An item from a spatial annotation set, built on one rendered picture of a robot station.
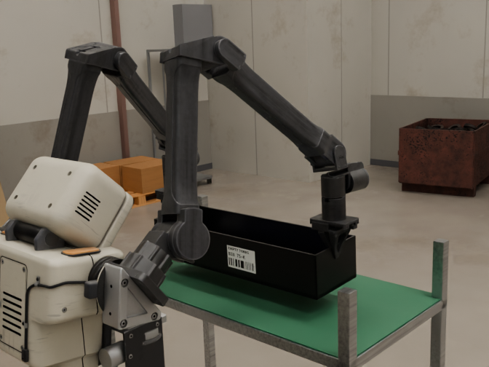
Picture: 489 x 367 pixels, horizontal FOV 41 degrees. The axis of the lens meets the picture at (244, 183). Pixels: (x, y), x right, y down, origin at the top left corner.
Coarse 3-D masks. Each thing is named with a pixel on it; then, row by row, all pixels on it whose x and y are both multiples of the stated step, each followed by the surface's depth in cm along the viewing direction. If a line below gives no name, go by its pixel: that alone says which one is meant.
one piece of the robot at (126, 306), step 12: (108, 264) 115; (108, 276) 115; (120, 276) 113; (108, 288) 115; (120, 288) 113; (132, 288) 115; (108, 300) 115; (120, 300) 113; (132, 300) 116; (144, 300) 117; (108, 312) 115; (120, 312) 113; (132, 312) 116; (144, 312) 118; (156, 312) 120; (108, 324) 116; (120, 324) 114; (132, 324) 116
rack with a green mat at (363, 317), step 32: (160, 288) 178; (192, 288) 177; (224, 288) 176; (256, 288) 176; (352, 288) 173; (384, 288) 172; (224, 320) 158; (256, 320) 155; (288, 320) 155; (320, 320) 154; (352, 320) 133; (384, 320) 153; (416, 320) 155; (320, 352) 139; (352, 352) 134
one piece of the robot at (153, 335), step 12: (144, 324) 133; (156, 324) 136; (132, 336) 131; (144, 336) 134; (156, 336) 136; (108, 348) 130; (120, 348) 131; (132, 348) 132; (144, 348) 134; (156, 348) 137; (108, 360) 130; (120, 360) 131; (132, 360) 132; (144, 360) 134; (156, 360) 137
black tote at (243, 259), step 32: (224, 224) 192; (256, 224) 183; (288, 224) 175; (224, 256) 170; (256, 256) 162; (288, 256) 155; (320, 256) 151; (352, 256) 162; (288, 288) 157; (320, 288) 153
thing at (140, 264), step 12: (132, 252) 119; (144, 252) 119; (156, 252) 119; (120, 264) 118; (132, 264) 116; (144, 264) 116; (156, 264) 118; (168, 264) 121; (132, 276) 114; (144, 276) 113; (156, 276) 117; (144, 288) 115; (156, 288) 115; (156, 300) 117
